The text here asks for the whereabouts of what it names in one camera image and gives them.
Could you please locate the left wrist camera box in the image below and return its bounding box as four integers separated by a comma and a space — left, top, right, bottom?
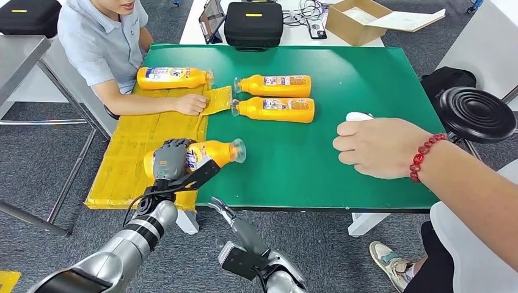
167, 156, 221, 192

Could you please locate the orange detergent bottle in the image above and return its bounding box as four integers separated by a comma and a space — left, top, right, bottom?
136, 67, 214, 90
230, 96, 316, 124
144, 139, 247, 179
233, 74, 312, 99

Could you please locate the black tablet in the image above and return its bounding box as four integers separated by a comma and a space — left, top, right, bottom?
198, 0, 227, 45

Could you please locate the white table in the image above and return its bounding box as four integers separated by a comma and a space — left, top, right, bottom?
179, 0, 385, 48
437, 0, 518, 112

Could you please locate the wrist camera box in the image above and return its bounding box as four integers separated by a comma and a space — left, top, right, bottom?
217, 241, 270, 282
167, 156, 221, 192

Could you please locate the yellow taped cardboard sheet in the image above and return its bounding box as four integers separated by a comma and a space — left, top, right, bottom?
84, 82, 233, 211

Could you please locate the black bag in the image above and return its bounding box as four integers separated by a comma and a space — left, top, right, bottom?
420, 67, 478, 106

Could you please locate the black carrying case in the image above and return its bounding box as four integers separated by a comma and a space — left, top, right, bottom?
0, 0, 62, 37
224, 2, 284, 52

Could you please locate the grey metal table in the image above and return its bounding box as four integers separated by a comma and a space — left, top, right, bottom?
0, 34, 100, 238

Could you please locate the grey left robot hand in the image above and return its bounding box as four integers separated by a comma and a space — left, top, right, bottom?
152, 139, 197, 181

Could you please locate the black handheld device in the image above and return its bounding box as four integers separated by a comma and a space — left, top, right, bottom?
306, 19, 328, 40

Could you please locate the green table mat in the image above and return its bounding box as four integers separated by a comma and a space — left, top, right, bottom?
141, 43, 446, 213

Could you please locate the person's right hand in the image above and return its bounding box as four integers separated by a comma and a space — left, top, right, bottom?
176, 93, 209, 117

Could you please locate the person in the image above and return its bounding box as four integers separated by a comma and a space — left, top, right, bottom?
57, 0, 209, 117
332, 112, 518, 293

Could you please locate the white table leg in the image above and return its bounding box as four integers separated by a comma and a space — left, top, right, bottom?
176, 209, 200, 236
348, 213, 392, 238

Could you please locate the black cable bundle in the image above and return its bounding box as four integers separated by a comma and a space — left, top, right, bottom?
283, 0, 328, 28

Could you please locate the pale sneaker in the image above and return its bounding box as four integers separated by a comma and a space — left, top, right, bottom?
369, 241, 414, 293

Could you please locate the red bead bracelet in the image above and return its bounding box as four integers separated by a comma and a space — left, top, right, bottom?
409, 133, 448, 184

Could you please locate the person's hand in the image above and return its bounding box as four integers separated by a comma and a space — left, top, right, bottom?
332, 117, 432, 180

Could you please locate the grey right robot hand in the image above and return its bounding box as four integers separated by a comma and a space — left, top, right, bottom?
208, 197, 269, 257

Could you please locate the white packing sheet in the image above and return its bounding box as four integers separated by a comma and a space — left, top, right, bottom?
343, 7, 379, 25

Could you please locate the black round stool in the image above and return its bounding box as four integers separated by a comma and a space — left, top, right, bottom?
439, 87, 518, 162

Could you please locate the brown cardboard box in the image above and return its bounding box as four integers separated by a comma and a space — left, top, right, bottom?
326, 0, 393, 47

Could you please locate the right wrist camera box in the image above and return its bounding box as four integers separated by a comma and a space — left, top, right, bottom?
217, 241, 270, 282

